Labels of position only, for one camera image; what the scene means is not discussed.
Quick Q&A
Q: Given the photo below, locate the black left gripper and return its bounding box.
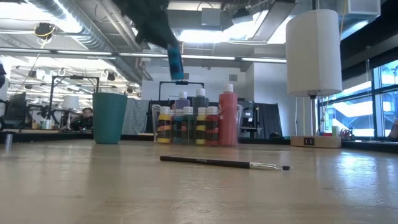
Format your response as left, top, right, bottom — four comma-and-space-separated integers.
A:
111, 0, 181, 50

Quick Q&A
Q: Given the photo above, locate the white shade wooden base lamp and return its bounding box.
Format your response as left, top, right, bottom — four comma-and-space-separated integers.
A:
285, 9, 343, 149

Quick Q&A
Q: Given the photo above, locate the yellow black ceiling cable reel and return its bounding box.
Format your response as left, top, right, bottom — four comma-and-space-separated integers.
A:
33, 21, 57, 40

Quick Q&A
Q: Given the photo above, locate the teal green plastic cup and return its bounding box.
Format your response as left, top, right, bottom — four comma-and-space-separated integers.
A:
91, 92, 128, 144

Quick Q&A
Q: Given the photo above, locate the silver ventilation duct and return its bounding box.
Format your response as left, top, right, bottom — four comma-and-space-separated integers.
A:
29, 0, 155, 82

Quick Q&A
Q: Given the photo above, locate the person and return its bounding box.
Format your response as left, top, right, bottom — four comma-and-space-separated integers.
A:
388, 119, 398, 141
70, 107, 94, 131

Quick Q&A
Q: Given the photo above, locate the small white shade lamp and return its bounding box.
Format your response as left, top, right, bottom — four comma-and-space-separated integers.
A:
61, 95, 80, 110

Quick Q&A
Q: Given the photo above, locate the clear plastic bin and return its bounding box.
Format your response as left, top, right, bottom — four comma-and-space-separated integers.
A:
151, 103, 243, 147

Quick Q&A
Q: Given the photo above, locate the black computer monitor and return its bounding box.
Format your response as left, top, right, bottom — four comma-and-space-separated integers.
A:
6, 92, 27, 125

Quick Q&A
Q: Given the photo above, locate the small olive green paint bottle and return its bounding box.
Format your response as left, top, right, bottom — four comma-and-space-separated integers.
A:
182, 106, 196, 145

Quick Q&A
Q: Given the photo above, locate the light grey fabric panel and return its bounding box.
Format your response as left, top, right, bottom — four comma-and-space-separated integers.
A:
121, 98, 150, 135

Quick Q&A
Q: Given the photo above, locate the black background rig frame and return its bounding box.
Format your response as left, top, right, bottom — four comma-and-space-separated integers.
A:
159, 80, 205, 101
48, 74, 100, 128

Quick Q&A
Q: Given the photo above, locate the small orange yellow paint bottle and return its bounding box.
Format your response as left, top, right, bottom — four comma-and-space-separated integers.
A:
157, 106, 172, 144

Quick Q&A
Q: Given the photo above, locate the large purple paint bottle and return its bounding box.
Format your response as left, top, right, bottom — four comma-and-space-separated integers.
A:
174, 91, 192, 110

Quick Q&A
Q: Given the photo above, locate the black handled paint brush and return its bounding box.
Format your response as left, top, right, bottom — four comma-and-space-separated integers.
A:
159, 155, 292, 171

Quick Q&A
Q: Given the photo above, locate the dark grey fabric panel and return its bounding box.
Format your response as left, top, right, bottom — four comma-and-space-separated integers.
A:
241, 101, 283, 140

